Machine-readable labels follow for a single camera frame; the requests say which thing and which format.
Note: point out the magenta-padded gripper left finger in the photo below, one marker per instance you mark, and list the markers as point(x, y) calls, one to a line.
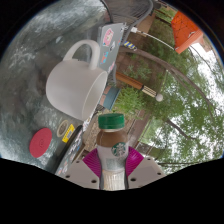
point(78, 173)

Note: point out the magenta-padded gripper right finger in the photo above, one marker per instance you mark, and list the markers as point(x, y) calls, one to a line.
point(146, 170)

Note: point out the coffee drink bottle green cap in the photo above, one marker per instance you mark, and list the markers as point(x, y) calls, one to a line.
point(112, 148)

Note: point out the dark laptop with stickers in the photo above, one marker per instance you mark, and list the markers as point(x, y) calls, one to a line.
point(71, 150)

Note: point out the flat round red coaster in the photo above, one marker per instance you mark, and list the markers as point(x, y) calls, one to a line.
point(41, 142)

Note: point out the potted green plant teal pot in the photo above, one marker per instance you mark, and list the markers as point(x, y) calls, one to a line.
point(128, 100)

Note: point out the white ceramic mug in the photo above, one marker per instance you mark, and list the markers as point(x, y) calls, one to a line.
point(73, 86)

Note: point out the yellow blue striped cone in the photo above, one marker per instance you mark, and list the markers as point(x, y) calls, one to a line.
point(129, 45)

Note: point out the white canopy pole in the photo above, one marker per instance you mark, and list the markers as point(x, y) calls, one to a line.
point(153, 38)

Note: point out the grey laptop with stickers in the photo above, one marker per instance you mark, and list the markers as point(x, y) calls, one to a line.
point(111, 40)

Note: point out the orange canopy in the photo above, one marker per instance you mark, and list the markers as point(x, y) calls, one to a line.
point(186, 31)

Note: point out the striped lamp post white globe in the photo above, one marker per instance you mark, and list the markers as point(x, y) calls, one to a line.
point(133, 83)

